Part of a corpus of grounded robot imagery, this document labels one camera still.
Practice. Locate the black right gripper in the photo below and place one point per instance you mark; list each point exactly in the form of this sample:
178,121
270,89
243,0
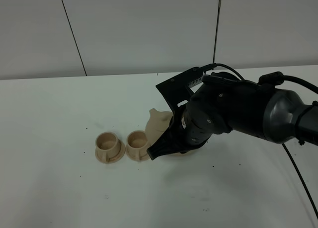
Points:
221,104

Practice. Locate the beige teapot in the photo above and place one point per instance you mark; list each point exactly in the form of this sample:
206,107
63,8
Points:
163,136

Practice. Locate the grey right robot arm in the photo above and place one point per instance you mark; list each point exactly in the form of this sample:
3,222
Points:
285,116

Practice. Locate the right beige teacup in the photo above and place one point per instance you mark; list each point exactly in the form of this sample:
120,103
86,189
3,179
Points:
136,135

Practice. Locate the beige teacup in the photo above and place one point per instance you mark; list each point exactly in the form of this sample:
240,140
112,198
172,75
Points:
107,136
136,135

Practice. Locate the left beige teacup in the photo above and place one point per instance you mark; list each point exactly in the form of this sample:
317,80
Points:
107,136

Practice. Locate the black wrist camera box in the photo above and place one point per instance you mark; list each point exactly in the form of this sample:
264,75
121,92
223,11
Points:
178,88

